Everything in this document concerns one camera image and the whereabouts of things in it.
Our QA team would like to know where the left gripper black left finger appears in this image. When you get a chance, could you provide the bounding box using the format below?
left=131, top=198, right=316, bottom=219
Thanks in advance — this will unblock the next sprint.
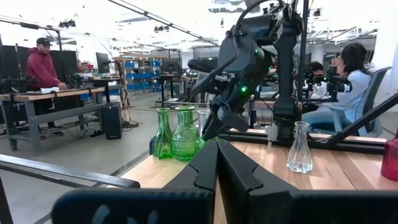
left=51, top=140, right=220, bottom=224

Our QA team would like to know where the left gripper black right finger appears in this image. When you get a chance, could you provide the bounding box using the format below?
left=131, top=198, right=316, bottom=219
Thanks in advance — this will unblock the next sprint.
left=218, top=139, right=398, bottom=224

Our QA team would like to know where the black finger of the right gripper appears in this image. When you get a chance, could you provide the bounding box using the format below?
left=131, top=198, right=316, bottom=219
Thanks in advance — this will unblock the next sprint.
left=201, top=101, right=221, bottom=141
left=216, top=105, right=250, bottom=134

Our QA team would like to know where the round green glass vase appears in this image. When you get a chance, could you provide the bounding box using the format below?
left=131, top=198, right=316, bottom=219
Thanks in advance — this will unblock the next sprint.
left=195, top=136, right=218, bottom=154

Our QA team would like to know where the wide green textured glass vase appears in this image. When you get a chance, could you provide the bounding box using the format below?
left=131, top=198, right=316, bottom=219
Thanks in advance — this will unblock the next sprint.
left=171, top=105, right=200, bottom=162

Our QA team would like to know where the slim green glass vase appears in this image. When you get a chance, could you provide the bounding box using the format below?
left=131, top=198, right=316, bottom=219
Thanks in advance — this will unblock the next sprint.
left=152, top=107, right=174, bottom=160

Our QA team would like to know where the clear fluted glass vase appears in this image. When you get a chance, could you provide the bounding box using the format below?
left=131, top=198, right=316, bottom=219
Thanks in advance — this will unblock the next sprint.
left=285, top=121, right=313, bottom=174

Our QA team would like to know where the red swirl ribbed glass vase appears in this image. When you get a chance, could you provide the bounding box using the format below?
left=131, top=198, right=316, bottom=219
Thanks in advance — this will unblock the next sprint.
left=380, top=129, right=398, bottom=182

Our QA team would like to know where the small clear glass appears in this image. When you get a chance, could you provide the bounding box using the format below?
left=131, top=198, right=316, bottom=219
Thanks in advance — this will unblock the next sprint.
left=197, top=108, right=212, bottom=138

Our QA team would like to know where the black computer monitor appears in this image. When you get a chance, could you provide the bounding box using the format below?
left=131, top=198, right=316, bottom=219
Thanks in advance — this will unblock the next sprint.
left=160, top=58, right=181, bottom=75
left=95, top=52, right=111, bottom=75

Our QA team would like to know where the person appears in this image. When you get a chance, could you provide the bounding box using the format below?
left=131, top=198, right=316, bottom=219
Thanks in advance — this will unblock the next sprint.
left=25, top=37, right=68, bottom=131
left=300, top=42, right=379, bottom=131
left=303, top=61, right=330, bottom=103

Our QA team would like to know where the rack with blue bins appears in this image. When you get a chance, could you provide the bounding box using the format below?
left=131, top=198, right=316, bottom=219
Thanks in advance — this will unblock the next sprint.
left=123, top=57, right=162, bottom=93

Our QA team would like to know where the black computer tower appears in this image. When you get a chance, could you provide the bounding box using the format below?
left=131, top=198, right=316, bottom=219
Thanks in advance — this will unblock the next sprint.
left=101, top=101, right=123, bottom=141

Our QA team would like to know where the grey office chair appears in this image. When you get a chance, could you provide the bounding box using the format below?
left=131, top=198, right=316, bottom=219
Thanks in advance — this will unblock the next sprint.
left=354, top=66, right=393, bottom=138

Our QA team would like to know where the black video camera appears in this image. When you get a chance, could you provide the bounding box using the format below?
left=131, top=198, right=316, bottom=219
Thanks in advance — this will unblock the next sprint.
left=306, top=67, right=354, bottom=94

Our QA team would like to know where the black aluminium table frame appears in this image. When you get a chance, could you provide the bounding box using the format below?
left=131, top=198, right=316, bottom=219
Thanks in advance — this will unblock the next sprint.
left=217, top=92, right=398, bottom=156

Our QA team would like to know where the wooden workbench grey frame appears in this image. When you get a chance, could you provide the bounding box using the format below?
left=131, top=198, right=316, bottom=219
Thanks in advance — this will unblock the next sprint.
left=0, top=86, right=106, bottom=152

